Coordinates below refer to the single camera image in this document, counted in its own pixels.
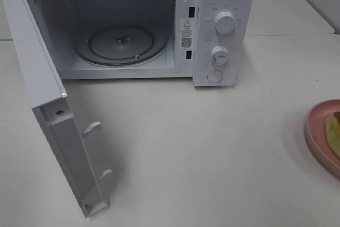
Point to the round white door button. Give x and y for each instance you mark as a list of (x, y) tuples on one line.
[(215, 76)]

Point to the white timer knob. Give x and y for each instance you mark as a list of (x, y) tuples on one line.
[(220, 55)]

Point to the white microwave door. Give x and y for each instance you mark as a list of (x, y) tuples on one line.
[(48, 99)]

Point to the pink round plate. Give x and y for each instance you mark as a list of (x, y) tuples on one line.
[(315, 135)]

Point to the white bread sandwich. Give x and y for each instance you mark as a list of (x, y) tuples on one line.
[(332, 132)]

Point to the white warning label sticker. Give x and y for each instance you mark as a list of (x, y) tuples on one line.
[(187, 32)]

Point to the white microwave oven body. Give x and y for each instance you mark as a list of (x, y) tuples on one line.
[(62, 17)]

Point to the glass microwave turntable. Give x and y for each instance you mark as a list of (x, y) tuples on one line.
[(121, 40)]

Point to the upper white power knob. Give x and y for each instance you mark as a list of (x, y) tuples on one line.
[(224, 22)]

